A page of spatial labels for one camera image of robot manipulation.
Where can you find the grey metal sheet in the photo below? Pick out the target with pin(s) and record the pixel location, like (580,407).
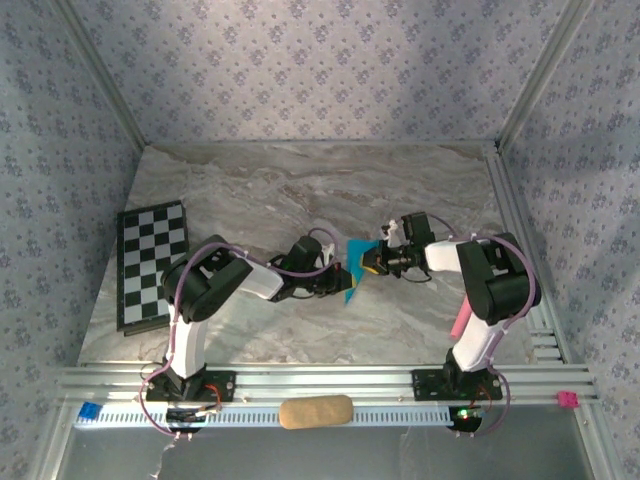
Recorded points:
(320,455)

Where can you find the tan oval sponge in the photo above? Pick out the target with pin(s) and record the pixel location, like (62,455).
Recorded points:
(316,411)

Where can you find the black and white chessboard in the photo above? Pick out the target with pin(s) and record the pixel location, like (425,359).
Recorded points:
(145,260)

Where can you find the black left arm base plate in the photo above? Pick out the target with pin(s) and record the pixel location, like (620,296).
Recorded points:
(222,385)

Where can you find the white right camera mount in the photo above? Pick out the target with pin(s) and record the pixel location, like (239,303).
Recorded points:
(392,232)

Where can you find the long aluminium mounting rail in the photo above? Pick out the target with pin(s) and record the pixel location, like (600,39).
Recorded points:
(320,380)

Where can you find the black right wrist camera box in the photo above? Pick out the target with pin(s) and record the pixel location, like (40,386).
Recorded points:
(418,227)

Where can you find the aluminium frame leg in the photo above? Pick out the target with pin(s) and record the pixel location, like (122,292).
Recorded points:
(50,445)
(595,445)

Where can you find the circuit board with green light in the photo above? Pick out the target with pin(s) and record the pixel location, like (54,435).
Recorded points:
(467,417)

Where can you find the blue paper sheet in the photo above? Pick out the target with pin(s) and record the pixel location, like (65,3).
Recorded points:
(356,250)

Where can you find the aluminium corner post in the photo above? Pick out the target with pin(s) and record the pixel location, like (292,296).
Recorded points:
(542,75)
(105,75)

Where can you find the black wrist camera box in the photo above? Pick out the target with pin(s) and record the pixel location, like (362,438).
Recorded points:
(418,227)
(305,254)

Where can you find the pink marker pen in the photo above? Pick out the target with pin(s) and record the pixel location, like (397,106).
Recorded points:
(460,317)

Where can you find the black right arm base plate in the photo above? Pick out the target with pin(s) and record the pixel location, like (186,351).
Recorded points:
(425,385)

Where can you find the small blue block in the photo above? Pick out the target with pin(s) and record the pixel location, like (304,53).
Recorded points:
(90,410)

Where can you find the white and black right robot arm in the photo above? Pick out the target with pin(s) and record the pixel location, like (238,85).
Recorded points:
(442,256)

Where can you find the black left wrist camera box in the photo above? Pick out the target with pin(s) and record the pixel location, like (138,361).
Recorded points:
(305,254)

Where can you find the aluminium side rail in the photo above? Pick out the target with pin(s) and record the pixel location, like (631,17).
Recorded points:
(505,200)

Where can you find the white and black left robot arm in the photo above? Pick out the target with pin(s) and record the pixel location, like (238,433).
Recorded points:
(265,282)

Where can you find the small pink block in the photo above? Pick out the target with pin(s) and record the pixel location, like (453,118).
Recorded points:
(568,399)

